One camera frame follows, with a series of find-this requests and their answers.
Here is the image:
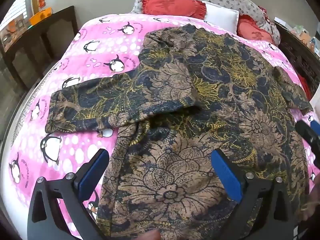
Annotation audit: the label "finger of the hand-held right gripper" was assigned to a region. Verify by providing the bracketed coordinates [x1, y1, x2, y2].
[310, 121, 320, 137]
[296, 121, 320, 168]

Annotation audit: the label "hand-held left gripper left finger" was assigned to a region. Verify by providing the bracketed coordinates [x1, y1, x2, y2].
[27, 149, 109, 240]

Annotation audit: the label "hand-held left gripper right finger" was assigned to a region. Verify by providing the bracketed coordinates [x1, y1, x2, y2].
[211, 149, 298, 240]

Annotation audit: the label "brown floral patterned shirt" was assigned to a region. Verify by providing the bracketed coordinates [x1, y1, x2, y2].
[45, 24, 314, 240]

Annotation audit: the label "red cloth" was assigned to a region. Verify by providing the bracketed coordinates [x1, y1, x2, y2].
[299, 74, 313, 102]

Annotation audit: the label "dark carved wooden nightstand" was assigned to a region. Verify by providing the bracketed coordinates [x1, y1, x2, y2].
[274, 17, 320, 100]

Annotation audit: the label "pink penguin print blanket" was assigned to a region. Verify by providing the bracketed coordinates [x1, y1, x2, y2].
[5, 14, 319, 240]

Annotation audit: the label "white pillow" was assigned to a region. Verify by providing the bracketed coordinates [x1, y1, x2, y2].
[204, 1, 239, 34]

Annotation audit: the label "dark wooden table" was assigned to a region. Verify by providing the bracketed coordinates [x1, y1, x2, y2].
[0, 5, 79, 90]

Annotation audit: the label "orange bowl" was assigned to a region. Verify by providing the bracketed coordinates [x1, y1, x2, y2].
[29, 7, 53, 25]

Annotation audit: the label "window blinds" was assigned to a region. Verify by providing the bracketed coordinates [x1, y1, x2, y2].
[0, 0, 27, 30]

